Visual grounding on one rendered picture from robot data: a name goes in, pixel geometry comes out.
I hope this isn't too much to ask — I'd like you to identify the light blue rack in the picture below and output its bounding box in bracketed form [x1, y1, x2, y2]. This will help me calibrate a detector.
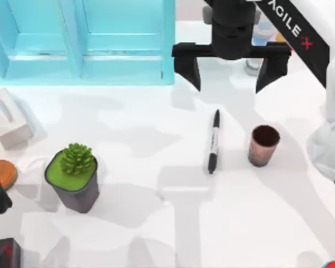
[0, 0, 176, 87]

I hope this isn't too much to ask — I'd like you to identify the green plant in grey pot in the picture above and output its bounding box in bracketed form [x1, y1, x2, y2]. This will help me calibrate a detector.
[44, 142, 101, 214]

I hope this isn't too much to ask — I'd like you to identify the black block with red mark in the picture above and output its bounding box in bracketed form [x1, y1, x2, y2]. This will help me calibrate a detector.
[0, 237, 22, 268]

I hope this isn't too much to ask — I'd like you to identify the white tissue box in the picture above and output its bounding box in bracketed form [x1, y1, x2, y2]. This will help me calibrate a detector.
[0, 87, 35, 150]

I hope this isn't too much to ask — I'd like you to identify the pink cup with dark inside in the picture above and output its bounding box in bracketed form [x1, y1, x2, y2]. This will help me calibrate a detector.
[247, 125, 281, 168]

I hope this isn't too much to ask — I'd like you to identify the orange round disc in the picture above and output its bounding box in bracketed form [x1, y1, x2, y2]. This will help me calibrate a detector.
[0, 159, 19, 191]

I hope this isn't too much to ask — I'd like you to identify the white bottle with blue label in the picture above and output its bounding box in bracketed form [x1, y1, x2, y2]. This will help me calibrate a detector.
[245, 21, 291, 76]

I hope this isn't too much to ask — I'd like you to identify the black marker pen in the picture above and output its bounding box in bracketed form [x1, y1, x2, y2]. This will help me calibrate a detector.
[207, 109, 221, 175]

